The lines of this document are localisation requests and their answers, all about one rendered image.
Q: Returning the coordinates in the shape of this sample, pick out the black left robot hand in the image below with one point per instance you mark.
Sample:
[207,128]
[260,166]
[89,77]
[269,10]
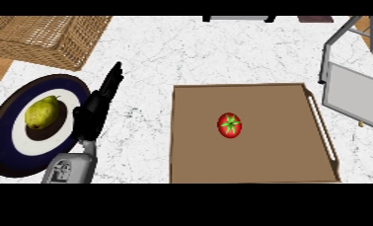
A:
[95,105]

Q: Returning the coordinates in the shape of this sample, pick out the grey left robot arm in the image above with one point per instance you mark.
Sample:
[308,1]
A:
[72,165]

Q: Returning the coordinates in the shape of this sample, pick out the brown wooden tray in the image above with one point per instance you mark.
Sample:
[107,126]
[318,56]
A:
[252,154]

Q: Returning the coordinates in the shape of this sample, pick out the grey tiered shelf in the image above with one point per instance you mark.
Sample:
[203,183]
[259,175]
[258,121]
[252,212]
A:
[346,91]

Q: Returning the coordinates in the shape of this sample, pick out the yellow-green pear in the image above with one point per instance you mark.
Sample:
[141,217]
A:
[39,113]

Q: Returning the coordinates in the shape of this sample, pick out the dark blue and white plate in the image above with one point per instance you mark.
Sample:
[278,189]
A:
[22,151]

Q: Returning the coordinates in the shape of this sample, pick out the wicker basket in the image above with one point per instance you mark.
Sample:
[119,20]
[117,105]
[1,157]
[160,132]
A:
[48,37]

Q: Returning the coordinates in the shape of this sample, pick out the red tomato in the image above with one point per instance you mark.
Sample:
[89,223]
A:
[228,125]

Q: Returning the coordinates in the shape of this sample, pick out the grey appliance with black feet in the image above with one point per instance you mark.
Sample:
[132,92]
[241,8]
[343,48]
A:
[238,17]

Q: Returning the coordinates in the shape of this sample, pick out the dark brown flat object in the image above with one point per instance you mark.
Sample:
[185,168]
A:
[315,18]

